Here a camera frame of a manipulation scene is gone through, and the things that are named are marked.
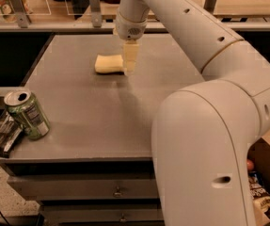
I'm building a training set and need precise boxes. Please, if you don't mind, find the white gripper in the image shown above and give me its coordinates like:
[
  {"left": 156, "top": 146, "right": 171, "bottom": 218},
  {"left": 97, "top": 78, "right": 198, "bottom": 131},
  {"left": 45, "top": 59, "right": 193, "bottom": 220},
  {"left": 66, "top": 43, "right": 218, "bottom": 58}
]
[{"left": 116, "top": 8, "right": 147, "bottom": 75}]

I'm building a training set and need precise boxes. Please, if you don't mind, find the yellow sponge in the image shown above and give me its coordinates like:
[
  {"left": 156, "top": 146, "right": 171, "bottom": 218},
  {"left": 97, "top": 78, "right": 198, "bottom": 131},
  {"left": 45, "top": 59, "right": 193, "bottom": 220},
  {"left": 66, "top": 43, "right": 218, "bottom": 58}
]
[{"left": 95, "top": 55, "right": 124, "bottom": 74}]

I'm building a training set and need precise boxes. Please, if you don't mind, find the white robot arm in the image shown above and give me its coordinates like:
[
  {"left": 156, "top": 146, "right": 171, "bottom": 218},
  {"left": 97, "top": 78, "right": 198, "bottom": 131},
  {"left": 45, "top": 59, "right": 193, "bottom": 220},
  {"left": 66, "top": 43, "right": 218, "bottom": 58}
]
[{"left": 116, "top": 0, "right": 270, "bottom": 226}]

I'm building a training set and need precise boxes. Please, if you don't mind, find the dark rxbar chocolate bar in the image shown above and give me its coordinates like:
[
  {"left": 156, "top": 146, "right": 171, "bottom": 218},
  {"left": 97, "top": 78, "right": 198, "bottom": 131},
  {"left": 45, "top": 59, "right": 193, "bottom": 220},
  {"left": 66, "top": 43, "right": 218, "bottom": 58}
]
[{"left": 0, "top": 115, "right": 23, "bottom": 158}]

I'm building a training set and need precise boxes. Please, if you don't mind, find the green soda can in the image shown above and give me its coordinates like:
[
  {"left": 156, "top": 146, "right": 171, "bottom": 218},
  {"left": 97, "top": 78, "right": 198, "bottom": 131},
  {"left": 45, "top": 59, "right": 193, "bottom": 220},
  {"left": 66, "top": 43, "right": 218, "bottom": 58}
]
[{"left": 4, "top": 89, "right": 50, "bottom": 140}]

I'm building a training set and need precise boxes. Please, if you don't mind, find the upper grey drawer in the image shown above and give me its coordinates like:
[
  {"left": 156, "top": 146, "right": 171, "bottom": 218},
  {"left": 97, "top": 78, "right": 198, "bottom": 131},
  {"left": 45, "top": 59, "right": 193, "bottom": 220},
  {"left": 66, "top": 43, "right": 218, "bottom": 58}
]
[{"left": 8, "top": 173, "right": 158, "bottom": 202}]

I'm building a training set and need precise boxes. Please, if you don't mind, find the grey drawer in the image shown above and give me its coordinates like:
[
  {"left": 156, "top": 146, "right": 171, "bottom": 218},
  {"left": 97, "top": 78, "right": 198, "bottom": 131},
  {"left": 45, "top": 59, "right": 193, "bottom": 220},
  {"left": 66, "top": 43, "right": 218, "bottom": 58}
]
[
  {"left": 40, "top": 203, "right": 164, "bottom": 223},
  {"left": 8, "top": 173, "right": 158, "bottom": 202}
]

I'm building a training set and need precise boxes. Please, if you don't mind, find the red apple in box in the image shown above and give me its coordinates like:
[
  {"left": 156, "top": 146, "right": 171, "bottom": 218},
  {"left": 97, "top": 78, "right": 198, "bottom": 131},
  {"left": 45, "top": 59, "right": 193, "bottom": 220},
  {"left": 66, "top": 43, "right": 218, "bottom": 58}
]
[{"left": 246, "top": 159, "right": 255, "bottom": 171}]

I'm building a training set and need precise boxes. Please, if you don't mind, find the lower grey drawer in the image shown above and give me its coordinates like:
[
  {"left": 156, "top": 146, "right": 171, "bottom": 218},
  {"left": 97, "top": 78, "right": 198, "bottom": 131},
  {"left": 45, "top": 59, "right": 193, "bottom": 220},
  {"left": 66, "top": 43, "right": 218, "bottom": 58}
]
[{"left": 40, "top": 203, "right": 164, "bottom": 223}]

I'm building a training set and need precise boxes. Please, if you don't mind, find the snack bag in box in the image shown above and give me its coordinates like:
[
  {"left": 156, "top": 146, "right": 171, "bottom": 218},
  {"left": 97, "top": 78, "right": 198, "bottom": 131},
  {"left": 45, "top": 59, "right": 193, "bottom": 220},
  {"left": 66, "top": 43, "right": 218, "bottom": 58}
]
[{"left": 248, "top": 172, "right": 270, "bottom": 219}]

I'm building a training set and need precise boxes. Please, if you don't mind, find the middle metal bracket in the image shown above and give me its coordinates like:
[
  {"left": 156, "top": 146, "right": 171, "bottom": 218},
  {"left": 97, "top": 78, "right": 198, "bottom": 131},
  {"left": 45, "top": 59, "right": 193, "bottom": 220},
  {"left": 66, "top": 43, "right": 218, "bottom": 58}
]
[{"left": 89, "top": 0, "right": 103, "bottom": 27}]

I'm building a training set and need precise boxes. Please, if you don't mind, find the left metal bracket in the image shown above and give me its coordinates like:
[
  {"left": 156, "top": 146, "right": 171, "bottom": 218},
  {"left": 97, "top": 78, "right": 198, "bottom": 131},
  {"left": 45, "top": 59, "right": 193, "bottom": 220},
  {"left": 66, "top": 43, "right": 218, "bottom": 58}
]
[{"left": 9, "top": 0, "right": 31, "bottom": 28}]

